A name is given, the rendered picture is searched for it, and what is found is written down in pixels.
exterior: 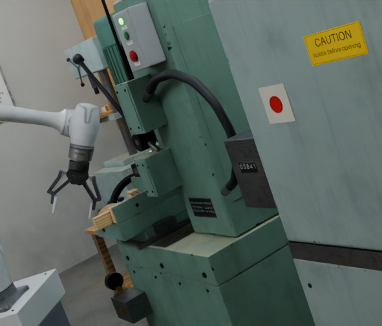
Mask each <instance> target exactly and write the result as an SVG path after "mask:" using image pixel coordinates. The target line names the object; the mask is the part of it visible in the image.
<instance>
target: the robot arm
mask: <svg viewBox="0 0 382 326"><path fill-rule="evenodd" d="M0 121H2V122H15V123H23V124H37V125H44V126H48V127H52V128H54V129H56V130H58V132H59V133H60V134H61V135H63V136H67V137H69V138H70V147H69V155H68V157H69V158H71V159H70V160H69V168H68V171H67V172H66V171H63V170H60V171H59V173H58V177H57V178H56V179H55V181H54V182H53V183H52V185H51V187H49V189H48V191H47V193H49V194H51V202H50V203H51V204H53V208H52V214H54V213H55V210H56V202H57V197H58V195H56V193H57V192H59V191H60V190H61V189H62V188H64V187H65V186H66V185H67V184H68V183H71V184H77V185H79V186H80V185H83V187H84V188H85V189H86V191H87V193H88V194H89V196H90V197H91V199H92V200H91V202H90V210H89V218H88V220H90V218H91V214H92V210H95V208H96V202H98V201H101V195H100V191H99V189H98V185H97V183H96V176H95V175H89V164H90V163H89V161H91V160H92V155H93V151H94V145H95V142H96V140H97V137H98V131H99V127H100V112H99V109H98V107H97V106H95V105H92V104H90V103H79V104H78V105H77V106H76V108H75V109H64V110H63V111H62V112H59V113H52V112H46V111H38V110H33V109H25V108H21V107H14V106H9V105H2V104H0ZM64 175H66V176H67V178H68V180H66V181H65V182H64V183H63V184H62V185H61V186H60V187H59V188H57V189H56V190H55V191H52V190H53V188H54V186H55V185H56V184H57V183H58V181H59V180H60V178H61V177H63V176H64ZM87 179H90V181H92V184H93V186H94V190H95V192H96V196H97V198H96V197H95V196H94V194H93V192H92V191H91V189H90V188H89V186H88V184H87V182H86V180H87ZM28 289H29V286H28V285H24V286H21V287H16V286H15V285H14V283H13V282H12V279H11V277H10V274H9V272H8V269H7V267H6V263H5V260H4V249H3V245H2V243H1V240H0V313H2V312H6V311H8V310H10V309H11V308H12V305H13V304H14V303H15V302H16V301H17V300H18V299H19V298H20V297H21V296H22V295H23V294H24V293H25V292H26V291H27V290H28Z"/></svg>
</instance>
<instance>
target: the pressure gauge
mask: <svg viewBox="0 0 382 326"><path fill-rule="evenodd" d="M104 284H105V286H106V287H107V288H108V289H111V290H117V292H118V293H120V292H121V291H122V290H121V287H122V285H123V277H122V275H121V274H119V273H117V272H109V273H108V274H107V275H106V276H105V279H104Z"/></svg>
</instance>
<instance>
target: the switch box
mask: <svg viewBox="0 0 382 326"><path fill-rule="evenodd" d="M121 17H122V18H123V20H124V25H121V24H120V23H119V18H121ZM112 18H113V20H114V24H115V26H116V29H117V31H118V34H119V37H120V40H121V42H122V45H123V48H124V51H125V54H126V56H127V59H128V62H129V65H130V67H131V70H132V71H133V72H135V71H138V70H141V69H144V68H147V67H150V66H153V65H156V64H158V63H161V62H163V61H166V56H165V54H164V50H163V48H162V45H161V43H160V39H159V37H158V34H157V31H156V28H155V25H154V23H153V19H152V17H151V14H150V11H149V8H148V6H147V3H141V4H139V5H134V6H130V7H128V8H126V9H125V10H122V11H121V12H118V13H117V14H114V15H113V16H112ZM125 25H127V28H126V29H125V30H122V27H123V26H125ZM124 32H128V33H129V35H130V40H126V39H125V38H124ZM131 40H132V42H133V44H131V45H128V44H127V42H128V41H131ZM130 51H134V52H135V53H136V56H137V59H136V61H135V62H133V61H131V59H130V57H129V52H130ZM136 62H140V65H137V66H135V64H134V63H136Z"/></svg>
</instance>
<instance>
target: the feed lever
mask: <svg viewBox="0 0 382 326"><path fill-rule="evenodd" d="M72 60H73V62H74V63H75V64H76V65H80V66H81V67H82V68H83V70H84V71H85V72H86V73H87V74H88V75H89V77H90V78H91V79H92V81H93V82H94V83H95V84H96V85H97V86H98V88H99V89H100V90H101V92H102V93H103V94H104V95H105V96H106V97H107V99H108V100H109V101H110V103H112V105H113V106H114V107H115V109H116V110H117V111H118V112H119V113H120V114H121V116H122V117H123V118H124V120H125V117H124V114H123V111H122V108H121V107H120V106H119V105H118V104H117V103H116V102H115V100H114V99H113V98H112V96H111V95H110V94H109V93H108V92H107V91H106V89H105V88H104V87H103V85H102V84H101V83H100V82H99V81H98V80H97V78H96V77H95V76H94V75H93V73H91V71H90V70H89V69H88V67H87V66H86V65H85V64H84V62H83V56H82V55H81V54H75V55H73V57H72ZM125 121H126V120H125ZM132 141H133V144H134V146H135V148H136V149H137V150H138V151H145V150H146V149H149V148H152V149H153V150H155V151H156V152H158V151H160V147H158V146H157V145H156V137H155V135H154V133H153V132H152V131H150V132H148V133H144V134H138V135H133V136H132Z"/></svg>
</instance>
